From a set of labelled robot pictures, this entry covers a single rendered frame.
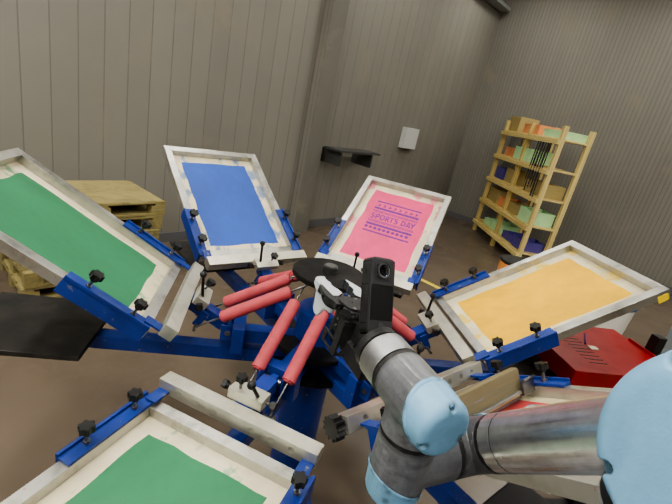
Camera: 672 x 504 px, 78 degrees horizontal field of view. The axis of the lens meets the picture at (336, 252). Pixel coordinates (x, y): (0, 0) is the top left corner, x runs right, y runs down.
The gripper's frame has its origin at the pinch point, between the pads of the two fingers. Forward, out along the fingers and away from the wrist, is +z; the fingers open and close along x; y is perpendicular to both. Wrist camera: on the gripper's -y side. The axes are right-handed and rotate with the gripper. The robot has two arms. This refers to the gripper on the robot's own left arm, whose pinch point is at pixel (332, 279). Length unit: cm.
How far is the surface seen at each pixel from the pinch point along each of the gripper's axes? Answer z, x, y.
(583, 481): -32, 44, 18
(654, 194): 386, 797, -103
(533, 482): -26, 43, 25
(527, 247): 416, 585, 53
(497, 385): 9, 72, 30
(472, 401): 5, 59, 32
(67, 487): 29, -35, 77
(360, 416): 18, 34, 48
